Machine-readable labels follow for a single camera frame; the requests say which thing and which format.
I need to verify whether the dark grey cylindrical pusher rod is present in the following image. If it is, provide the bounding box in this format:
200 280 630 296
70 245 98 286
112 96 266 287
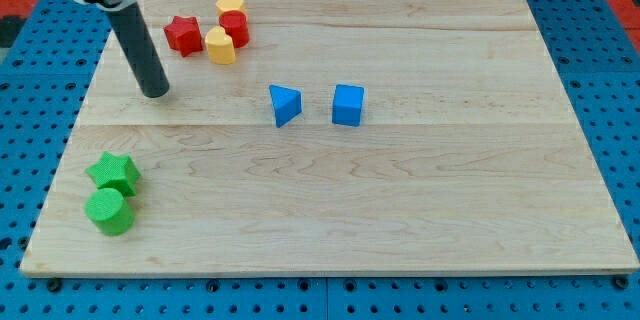
107 3 170 98

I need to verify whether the red star block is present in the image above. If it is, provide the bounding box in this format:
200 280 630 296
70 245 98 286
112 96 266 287
163 16 203 57

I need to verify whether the light wooden board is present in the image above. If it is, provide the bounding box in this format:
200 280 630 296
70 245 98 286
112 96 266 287
20 0 639 278

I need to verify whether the blue cube block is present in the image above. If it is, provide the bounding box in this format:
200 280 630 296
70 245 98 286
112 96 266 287
332 84 364 127

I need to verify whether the red cylinder block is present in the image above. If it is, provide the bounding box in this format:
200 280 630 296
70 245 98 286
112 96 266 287
219 10 250 48

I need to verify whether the yellow heart block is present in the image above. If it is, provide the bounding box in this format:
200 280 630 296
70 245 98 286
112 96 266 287
204 26 236 65

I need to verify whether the green cylinder block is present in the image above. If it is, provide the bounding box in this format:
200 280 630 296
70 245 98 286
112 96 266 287
85 188 135 236

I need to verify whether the blue triangular prism block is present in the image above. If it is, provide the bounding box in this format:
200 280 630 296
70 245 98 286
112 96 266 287
269 84 302 127

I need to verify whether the green star block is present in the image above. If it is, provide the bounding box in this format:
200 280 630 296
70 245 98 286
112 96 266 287
85 151 141 197

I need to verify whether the yellow hexagon block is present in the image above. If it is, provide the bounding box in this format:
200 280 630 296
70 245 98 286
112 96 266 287
215 0 247 15

